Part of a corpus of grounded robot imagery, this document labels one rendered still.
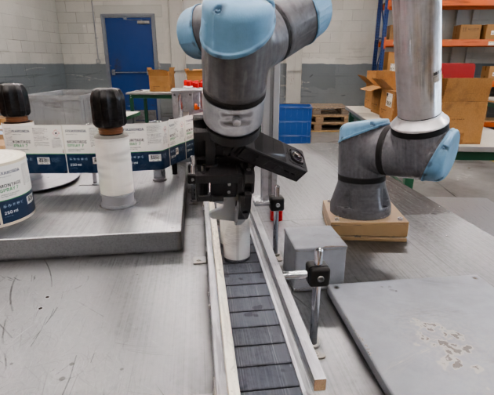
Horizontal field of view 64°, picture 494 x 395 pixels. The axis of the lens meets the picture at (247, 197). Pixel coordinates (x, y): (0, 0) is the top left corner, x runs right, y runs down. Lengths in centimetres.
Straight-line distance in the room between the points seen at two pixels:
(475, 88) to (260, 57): 225
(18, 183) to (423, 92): 91
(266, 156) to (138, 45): 863
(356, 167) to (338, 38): 784
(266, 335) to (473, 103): 224
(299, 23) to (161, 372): 48
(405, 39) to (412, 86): 9
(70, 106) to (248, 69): 268
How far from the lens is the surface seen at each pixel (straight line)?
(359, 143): 97
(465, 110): 264
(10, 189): 106
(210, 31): 43
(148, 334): 68
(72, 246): 96
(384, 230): 100
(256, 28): 42
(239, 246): 74
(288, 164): 55
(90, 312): 76
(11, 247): 100
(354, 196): 99
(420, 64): 86
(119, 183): 105
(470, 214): 129
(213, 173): 53
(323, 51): 873
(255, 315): 62
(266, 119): 116
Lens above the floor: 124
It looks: 19 degrees down
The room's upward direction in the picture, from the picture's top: straight up
